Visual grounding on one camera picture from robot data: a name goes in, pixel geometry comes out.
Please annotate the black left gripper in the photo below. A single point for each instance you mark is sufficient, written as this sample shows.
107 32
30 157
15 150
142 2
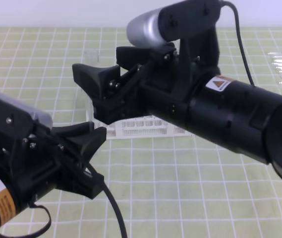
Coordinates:
51 158

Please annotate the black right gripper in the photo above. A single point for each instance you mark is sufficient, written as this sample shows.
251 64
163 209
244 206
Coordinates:
157 81

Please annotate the clear glass test tube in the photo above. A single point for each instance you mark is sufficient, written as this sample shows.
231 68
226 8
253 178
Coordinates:
91 56

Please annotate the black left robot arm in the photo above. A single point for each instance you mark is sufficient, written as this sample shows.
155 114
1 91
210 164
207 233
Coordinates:
45 159

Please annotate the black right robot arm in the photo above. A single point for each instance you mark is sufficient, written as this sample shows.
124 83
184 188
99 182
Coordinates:
237 116

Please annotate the white plastic test tube rack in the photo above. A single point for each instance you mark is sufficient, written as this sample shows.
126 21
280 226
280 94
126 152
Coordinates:
143 127

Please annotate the green checkered tablecloth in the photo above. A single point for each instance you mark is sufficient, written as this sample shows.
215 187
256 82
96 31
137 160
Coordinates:
168 187

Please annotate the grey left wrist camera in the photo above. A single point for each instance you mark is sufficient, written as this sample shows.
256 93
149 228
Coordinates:
18 119

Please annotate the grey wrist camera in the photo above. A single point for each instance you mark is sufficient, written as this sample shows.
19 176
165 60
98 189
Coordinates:
18 119
181 20

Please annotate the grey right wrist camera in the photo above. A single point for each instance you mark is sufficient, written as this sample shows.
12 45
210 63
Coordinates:
181 20

